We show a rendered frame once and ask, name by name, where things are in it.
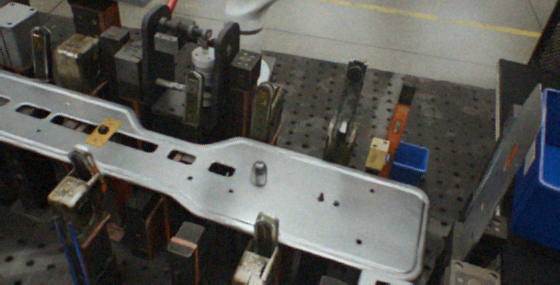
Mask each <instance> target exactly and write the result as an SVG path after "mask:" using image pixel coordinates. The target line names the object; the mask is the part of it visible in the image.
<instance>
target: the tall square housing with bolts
mask: <svg viewBox="0 0 560 285"><path fill-rule="evenodd" d="M38 26H42V25H41V18H40V14H39V11H38V9H37V8H34V7H28V6H24V5H21V4H17V3H14V2H12V3H10V4H8V5H6V6H5V7H2V8H1V9H0V66H2V68H3V70H5V71H7V72H11V73H13V74H19V75H23V76H25V77H28V78H31V79H33V78H34V77H35V67H34V59H33V49H32V39H31V31H32V29H34V28H35V27H38Z"/></svg>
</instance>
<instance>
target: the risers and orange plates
mask: <svg viewBox="0 0 560 285"><path fill-rule="evenodd" d="M18 198H19V196H18V193H17V189H16V186H15V184H14V181H13V179H12V177H11V171H10V170H9V167H8V165H7V163H6V160H5V155H4V153H3V151H2V148H1V146H0V205H3V206H5V207H7V208H10V207H11V205H12V204H13V203H14V202H16V201H17V199H18ZM126 213H127V217H126V221H127V227H128V232H129V237H130V242H131V245H130V250H131V255H133V256H136V257H138V258H143V259H145V260H149V259H151V260H152V259H153V258H154V257H155V255H156V254H157V252H158V250H159V248H160V247H161V246H162V245H163V242H164V240H165V239H166V238H167V235H166V226H165V216H164V207H163V198H161V197H160V193H158V192H156V191H151V190H148V189H144V188H142V187H138V190H137V191H135V193H134V194H133V195H132V197H131V198H130V200H129V201H128V202H127V203H126ZM236 232H237V230H234V229H232V228H226V227H224V226H221V225H219V224H216V252H215V253H214V259H215V260H214V263H216V264H219V265H223V266H226V265H227V264H228V262H229V260H230V258H231V256H232V253H233V251H234V249H235V247H236V241H237V237H236Z"/></svg>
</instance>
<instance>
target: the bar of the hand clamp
mask: <svg viewBox="0 0 560 285"><path fill-rule="evenodd" d="M369 63H370V61H365V60H362V59H358V58H355V57H351V59H350V61H349V63H348V67H347V71H346V74H345V82H344V86H343V90H342V93H341V98H340V101H339V109H338V112H337V117H336V120H335V123H334V128H333V131H332V138H334V139H335V138H336V135H337V134H338V128H339V123H340V119H344V120H347V121H350V123H349V127H348V130H347V134H346V137H345V141H346V142H349V141H350V138H351V131H352V129H353V125H354V122H355V118H356V115H357V108H358V104H359V101H360V98H361V94H362V91H363V84H364V80H365V77H366V73H367V70H368V67H369Z"/></svg>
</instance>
